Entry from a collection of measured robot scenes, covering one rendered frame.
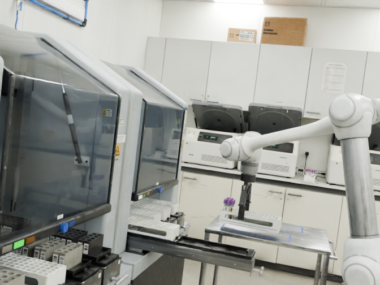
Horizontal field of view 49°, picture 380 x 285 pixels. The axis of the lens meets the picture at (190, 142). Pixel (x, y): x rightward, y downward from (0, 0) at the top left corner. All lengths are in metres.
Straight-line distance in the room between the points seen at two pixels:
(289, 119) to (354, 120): 2.71
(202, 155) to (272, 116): 0.83
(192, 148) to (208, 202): 0.56
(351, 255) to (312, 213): 2.45
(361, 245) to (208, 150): 2.69
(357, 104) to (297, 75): 2.76
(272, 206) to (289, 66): 1.41
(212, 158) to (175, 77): 1.02
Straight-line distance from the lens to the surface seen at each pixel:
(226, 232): 2.11
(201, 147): 4.19
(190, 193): 4.25
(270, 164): 4.09
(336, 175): 4.09
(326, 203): 4.12
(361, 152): 1.70
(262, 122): 4.45
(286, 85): 4.38
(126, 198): 1.81
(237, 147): 1.91
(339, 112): 1.65
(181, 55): 4.61
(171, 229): 1.85
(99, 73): 1.64
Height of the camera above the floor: 1.35
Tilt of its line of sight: 3 degrees down
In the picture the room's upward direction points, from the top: 7 degrees clockwise
